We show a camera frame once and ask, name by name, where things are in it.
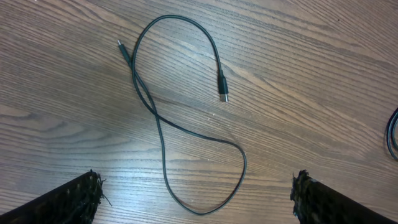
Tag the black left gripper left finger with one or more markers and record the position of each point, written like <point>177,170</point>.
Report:
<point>73,202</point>

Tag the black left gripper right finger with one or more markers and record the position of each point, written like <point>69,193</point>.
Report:
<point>316,203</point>

